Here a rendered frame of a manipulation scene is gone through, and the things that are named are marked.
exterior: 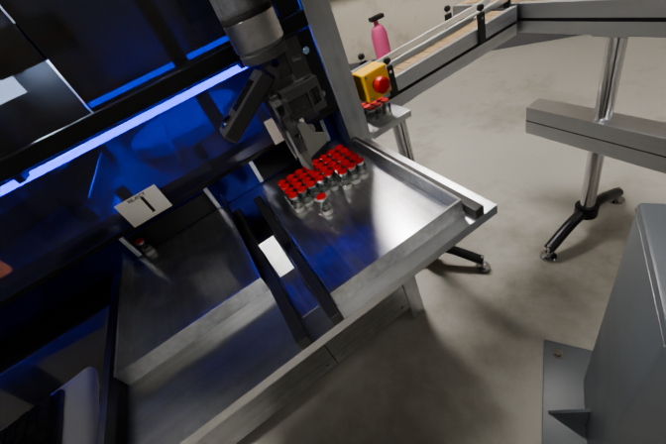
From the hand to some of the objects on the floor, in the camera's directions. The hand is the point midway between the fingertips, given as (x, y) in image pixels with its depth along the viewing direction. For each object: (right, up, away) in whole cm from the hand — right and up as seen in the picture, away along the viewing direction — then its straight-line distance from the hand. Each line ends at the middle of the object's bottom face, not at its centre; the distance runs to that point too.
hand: (302, 163), depth 59 cm
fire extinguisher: (+63, +106, +268) cm, 295 cm away
